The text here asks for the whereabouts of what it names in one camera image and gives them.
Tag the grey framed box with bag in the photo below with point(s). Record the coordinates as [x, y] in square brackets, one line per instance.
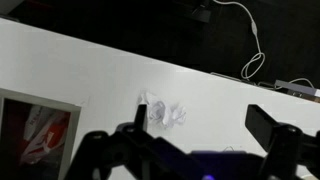
[36, 136]

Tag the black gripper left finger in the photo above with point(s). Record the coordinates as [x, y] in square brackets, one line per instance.
[130, 146]

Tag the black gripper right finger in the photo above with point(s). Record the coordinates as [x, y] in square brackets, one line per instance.
[286, 145]

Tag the grey flat device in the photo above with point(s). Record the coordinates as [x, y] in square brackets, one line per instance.
[300, 91]

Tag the crumpled white paper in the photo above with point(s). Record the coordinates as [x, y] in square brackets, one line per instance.
[162, 113]

